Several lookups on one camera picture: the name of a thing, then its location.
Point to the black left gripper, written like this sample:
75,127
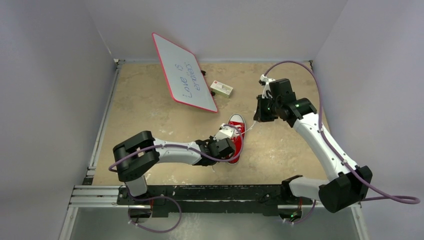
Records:
211,140

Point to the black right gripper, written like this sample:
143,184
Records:
262,110

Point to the red canvas sneaker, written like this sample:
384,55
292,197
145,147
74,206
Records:
237,121

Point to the white shoelace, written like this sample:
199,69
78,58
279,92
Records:
250,127

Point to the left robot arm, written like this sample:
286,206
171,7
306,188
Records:
138,154

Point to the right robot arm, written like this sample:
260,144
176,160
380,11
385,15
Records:
341,188

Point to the small white green box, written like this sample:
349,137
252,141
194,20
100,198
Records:
221,89

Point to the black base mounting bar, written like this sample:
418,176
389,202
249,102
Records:
266,199

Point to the pink framed whiteboard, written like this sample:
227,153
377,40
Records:
185,80

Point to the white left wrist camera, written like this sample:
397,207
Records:
224,132

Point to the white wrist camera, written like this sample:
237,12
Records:
224,132
265,82

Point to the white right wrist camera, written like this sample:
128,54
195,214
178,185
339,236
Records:
265,82

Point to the aluminium rail frame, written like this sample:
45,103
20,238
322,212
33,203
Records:
90,208

